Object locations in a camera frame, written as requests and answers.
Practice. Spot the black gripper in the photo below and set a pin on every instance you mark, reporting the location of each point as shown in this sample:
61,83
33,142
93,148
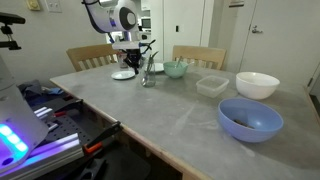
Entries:
133,59

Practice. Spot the small white plate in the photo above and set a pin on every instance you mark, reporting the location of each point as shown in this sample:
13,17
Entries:
123,75

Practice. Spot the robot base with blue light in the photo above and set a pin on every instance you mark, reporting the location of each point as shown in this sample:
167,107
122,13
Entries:
20,129

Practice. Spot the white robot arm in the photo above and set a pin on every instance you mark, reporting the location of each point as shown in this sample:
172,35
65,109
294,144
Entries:
117,15

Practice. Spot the glass jar with cutlery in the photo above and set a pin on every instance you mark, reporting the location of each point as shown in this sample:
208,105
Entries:
148,79

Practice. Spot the teal bowl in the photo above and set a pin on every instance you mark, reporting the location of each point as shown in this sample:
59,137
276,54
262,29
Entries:
173,70

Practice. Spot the wooden chair right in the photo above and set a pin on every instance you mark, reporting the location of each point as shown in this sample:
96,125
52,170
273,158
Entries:
84,58

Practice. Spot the wooden chair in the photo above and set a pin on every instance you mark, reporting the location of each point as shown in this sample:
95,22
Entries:
84,58
205,57

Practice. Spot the metal spoon in teal bowl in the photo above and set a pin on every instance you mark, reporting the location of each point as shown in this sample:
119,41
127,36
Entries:
179,61

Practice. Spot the wooden chair left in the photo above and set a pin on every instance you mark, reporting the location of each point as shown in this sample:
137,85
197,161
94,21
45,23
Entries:
205,57

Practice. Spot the clear plastic container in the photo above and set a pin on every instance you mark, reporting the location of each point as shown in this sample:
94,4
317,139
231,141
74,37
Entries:
212,86

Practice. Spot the black orange clamp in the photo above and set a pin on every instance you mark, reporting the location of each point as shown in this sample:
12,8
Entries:
96,143

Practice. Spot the white bowl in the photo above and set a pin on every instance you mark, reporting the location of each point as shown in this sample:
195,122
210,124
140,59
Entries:
255,85

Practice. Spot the blue bowl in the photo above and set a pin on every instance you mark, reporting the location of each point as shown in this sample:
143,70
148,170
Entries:
248,120

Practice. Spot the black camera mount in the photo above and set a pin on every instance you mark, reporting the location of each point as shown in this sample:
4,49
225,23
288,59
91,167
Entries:
9,19

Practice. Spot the white door with handle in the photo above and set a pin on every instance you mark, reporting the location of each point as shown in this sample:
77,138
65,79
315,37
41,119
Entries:
284,40

